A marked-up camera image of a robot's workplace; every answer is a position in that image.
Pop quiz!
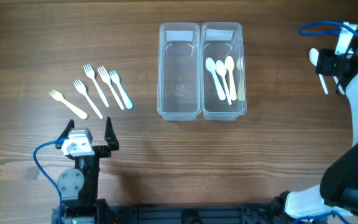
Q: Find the right blue cable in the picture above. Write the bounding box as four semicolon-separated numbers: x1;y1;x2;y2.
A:
298;21;358;224

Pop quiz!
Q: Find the white fork, bluish handle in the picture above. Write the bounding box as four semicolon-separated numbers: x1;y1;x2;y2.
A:
109;70;133;110

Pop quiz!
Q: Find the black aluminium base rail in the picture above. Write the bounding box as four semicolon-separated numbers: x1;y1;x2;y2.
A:
52;203;291;224

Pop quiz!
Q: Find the yellow plastic spoon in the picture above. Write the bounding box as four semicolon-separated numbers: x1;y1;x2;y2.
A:
225;56;237;101

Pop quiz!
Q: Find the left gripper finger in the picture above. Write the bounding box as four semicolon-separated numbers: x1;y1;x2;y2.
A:
104;116;119;151
55;119;74;149

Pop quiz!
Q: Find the left blue cable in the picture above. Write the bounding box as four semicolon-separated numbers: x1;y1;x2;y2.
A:
32;138;70;224

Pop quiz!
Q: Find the yellow plastic fork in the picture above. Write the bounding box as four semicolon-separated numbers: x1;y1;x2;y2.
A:
49;90;88;119

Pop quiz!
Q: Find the white plastic fork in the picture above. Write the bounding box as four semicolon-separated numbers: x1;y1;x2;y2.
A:
97;65;124;110
83;64;109;108
73;80;103;119

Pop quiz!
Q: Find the left clear plastic container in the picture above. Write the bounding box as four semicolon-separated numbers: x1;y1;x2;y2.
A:
157;22;201;121

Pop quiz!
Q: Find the white plastic spoon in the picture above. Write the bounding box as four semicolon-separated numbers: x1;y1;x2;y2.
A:
216;60;232;105
309;48;329;95
205;57;226;101
333;77;345;95

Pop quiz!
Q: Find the blue cable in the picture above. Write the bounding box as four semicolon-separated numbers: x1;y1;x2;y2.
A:
298;21;358;224
32;138;70;224

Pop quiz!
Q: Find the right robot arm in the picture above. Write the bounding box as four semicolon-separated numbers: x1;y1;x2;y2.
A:
262;21;358;223

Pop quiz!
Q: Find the right clear plastic container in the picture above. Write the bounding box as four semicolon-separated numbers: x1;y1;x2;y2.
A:
201;22;247;121

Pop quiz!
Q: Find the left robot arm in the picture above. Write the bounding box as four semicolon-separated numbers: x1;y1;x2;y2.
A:
51;117;119;224

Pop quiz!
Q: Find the clear plastic container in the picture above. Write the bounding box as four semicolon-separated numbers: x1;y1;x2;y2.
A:
157;22;201;121
201;22;247;121

